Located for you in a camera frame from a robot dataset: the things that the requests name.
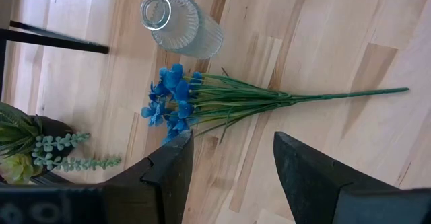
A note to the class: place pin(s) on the potted artificial succulent plant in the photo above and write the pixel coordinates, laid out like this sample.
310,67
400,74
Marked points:
20,133

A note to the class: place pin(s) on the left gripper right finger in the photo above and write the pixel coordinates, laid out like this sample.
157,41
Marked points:
303,177

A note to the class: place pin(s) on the blue artificial flower bunch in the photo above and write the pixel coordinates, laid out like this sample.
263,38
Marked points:
235,99

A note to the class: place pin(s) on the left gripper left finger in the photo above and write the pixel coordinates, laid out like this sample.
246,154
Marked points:
168,183

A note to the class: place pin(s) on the ribbed clear glass vase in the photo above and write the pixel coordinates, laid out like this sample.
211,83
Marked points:
185,29

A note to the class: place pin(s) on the wooden shelf with black legs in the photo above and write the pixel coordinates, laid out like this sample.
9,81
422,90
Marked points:
60,41

